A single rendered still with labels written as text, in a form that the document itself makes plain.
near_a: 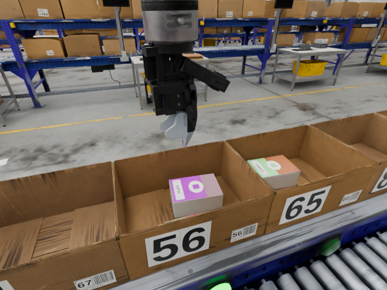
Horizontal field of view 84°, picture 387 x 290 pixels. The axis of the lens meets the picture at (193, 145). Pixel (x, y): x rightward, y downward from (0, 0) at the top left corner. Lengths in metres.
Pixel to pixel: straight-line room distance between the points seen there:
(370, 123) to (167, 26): 1.14
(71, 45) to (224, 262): 4.40
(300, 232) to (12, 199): 0.85
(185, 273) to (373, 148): 1.07
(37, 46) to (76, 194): 4.12
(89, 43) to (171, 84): 4.25
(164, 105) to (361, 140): 1.13
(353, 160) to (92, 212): 0.90
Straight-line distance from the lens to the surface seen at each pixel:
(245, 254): 0.66
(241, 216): 0.59
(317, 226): 0.79
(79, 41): 4.64
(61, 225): 0.82
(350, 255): 0.97
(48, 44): 4.71
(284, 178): 0.85
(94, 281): 0.61
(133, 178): 0.77
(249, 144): 0.86
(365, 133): 1.36
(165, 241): 0.55
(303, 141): 1.05
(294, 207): 0.71
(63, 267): 0.56
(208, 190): 0.71
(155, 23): 0.37
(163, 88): 0.38
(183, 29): 0.37
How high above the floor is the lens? 1.44
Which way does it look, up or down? 31 degrees down
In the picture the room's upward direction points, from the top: straight up
